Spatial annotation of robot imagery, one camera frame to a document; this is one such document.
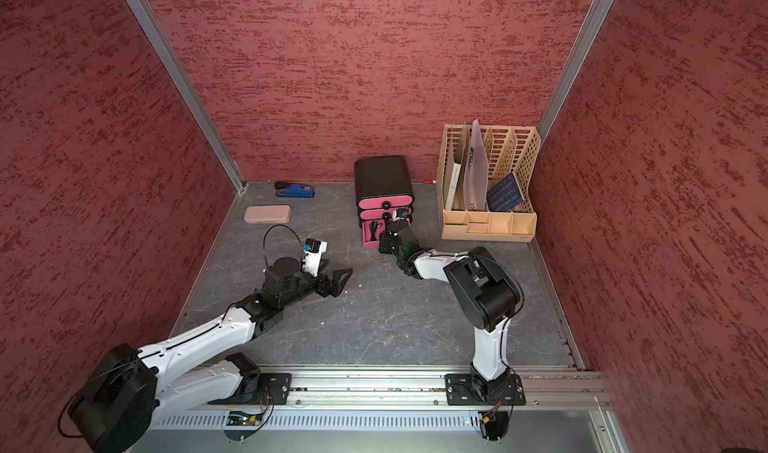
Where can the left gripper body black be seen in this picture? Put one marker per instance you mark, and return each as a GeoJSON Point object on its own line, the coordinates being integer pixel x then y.
{"type": "Point", "coordinates": [321, 286]}

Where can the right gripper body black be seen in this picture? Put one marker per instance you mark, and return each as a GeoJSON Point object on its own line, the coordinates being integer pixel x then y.
{"type": "Point", "coordinates": [389, 245]}

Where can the pink drawer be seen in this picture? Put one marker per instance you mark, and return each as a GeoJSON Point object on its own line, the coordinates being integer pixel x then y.
{"type": "Point", "coordinates": [367, 243]}
{"type": "Point", "coordinates": [385, 202]}
{"type": "Point", "coordinates": [385, 214]}

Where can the black earphones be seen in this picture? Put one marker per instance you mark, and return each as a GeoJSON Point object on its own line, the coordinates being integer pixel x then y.
{"type": "Point", "coordinates": [373, 228]}

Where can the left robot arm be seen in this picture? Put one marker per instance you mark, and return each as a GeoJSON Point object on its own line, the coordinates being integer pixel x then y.
{"type": "Point", "coordinates": [132, 389]}

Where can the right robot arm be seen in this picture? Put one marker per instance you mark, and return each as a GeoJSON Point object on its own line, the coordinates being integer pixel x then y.
{"type": "Point", "coordinates": [489, 297]}

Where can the black drawer cabinet shell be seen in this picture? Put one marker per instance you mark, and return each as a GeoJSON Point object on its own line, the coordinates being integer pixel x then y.
{"type": "Point", "coordinates": [382, 176]}

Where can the white booklet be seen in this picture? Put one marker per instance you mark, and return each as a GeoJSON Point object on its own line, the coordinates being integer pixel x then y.
{"type": "Point", "coordinates": [451, 180]}

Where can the pink pencil case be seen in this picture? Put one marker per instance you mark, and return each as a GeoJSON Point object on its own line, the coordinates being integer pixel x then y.
{"type": "Point", "coordinates": [268, 214]}

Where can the translucent plastic folder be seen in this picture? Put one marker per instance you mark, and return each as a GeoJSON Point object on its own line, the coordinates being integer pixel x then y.
{"type": "Point", "coordinates": [475, 183]}

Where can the blue stapler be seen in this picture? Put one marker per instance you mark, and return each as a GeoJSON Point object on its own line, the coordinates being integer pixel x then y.
{"type": "Point", "coordinates": [293, 190]}

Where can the dark blue notebook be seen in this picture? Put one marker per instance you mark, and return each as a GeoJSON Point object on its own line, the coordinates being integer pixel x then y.
{"type": "Point", "coordinates": [506, 195]}

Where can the vented metal strip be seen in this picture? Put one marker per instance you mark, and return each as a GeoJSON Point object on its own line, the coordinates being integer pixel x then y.
{"type": "Point", "coordinates": [332, 420]}

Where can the beige file organizer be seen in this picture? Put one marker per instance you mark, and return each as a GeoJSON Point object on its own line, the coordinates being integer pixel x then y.
{"type": "Point", "coordinates": [509, 149]}

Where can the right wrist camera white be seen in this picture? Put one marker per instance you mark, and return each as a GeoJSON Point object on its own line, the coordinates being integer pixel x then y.
{"type": "Point", "coordinates": [403, 213]}

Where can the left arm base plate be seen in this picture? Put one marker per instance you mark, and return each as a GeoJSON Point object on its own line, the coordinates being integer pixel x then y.
{"type": "Point", "coordinates": [262, 390]}

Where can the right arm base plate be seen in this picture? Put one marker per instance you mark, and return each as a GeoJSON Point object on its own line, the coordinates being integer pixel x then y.
{"type": "Point", "coordinates": [462, 389]}

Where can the aluminium front rail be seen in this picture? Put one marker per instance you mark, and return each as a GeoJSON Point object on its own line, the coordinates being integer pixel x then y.
{"type": "Point", "coordinates": [366, 387]}

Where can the right corner aluminium post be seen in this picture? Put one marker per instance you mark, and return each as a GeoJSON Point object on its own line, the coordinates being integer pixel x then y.
{"type": "Point", "coordinates": [581, 47]}

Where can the corner aluminium post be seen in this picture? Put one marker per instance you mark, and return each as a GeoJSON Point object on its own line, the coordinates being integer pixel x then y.
{"type": "Point", "coordinates": [581, 47]}
{"type": "Point", "coordinates": [164, 50]}

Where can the left corner aluminium post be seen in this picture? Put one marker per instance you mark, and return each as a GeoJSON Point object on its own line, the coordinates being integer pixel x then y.
{"type": "Point", "coordinates": [164, 50]}

